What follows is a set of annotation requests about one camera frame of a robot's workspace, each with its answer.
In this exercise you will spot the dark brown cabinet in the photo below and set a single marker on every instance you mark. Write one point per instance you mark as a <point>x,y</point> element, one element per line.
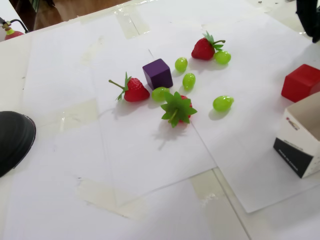
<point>37,15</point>

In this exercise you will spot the open white black cardboard box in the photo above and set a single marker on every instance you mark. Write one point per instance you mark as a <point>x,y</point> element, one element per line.
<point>292,155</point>

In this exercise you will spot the red wooden cube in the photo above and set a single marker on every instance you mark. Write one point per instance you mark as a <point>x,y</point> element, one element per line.
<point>297,85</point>

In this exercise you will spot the purple wooden cube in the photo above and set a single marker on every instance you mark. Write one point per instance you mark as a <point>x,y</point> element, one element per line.
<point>160,75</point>

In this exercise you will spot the green plastic grape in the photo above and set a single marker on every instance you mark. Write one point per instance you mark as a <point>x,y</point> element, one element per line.
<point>157,94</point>
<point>222,103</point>
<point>222,57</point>
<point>181,64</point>
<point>189,81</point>

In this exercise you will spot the black round object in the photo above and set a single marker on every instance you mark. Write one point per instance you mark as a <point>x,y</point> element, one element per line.
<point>12,140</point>

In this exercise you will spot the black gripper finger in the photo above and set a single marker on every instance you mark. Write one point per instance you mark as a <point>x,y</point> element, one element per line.
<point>315,15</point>
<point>303,12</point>

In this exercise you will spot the red plastic strawberry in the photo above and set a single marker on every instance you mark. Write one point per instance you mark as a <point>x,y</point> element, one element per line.
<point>202,50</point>
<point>178,107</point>
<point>135,91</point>

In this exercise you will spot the red fire extinguisher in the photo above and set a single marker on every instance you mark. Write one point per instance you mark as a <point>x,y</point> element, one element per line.
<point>13,35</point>

